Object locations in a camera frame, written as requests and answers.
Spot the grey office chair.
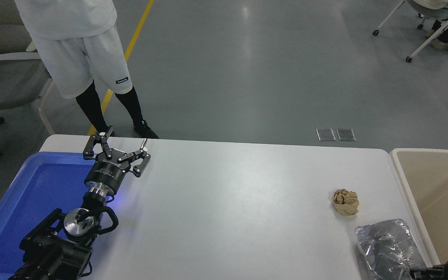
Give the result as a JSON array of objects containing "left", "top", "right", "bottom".
[{"left": 0, "top": 0, "right": 55, "bottom": 135}]

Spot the crumpled tan paper ball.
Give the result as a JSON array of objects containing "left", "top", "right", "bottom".
[{"left": 332, "top": 189, "right": 360, "bottom": 216}]

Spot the large pale bin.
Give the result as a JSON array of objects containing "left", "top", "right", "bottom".
[{"left": 390, "top": 148, "right": 448, "bottom": 280}]

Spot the white wheeled chair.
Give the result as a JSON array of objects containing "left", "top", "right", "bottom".
[{"left": 372, "top": 0, "right": 448, "bottom": 63}]

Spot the blue plastic tray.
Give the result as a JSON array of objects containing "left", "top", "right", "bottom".
[{"left": 0, "top": 152, "right": 116, "bottom": 277}]

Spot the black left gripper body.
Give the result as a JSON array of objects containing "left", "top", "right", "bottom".
[{"left": 84, "top": 149, "right": 132, "bottom": 192}]

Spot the metal floor plate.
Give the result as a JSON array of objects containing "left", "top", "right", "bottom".
[
  {"left": 316, "top": 128, "right": 336, "bottom": 141},
  {"left": 336, "top": 128, "right": 356, "bottom": 141}
]

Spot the silver foil tray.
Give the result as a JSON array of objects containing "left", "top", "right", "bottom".
[{"left": 354, "top": 219, "right": 429, "bottom": 280}]

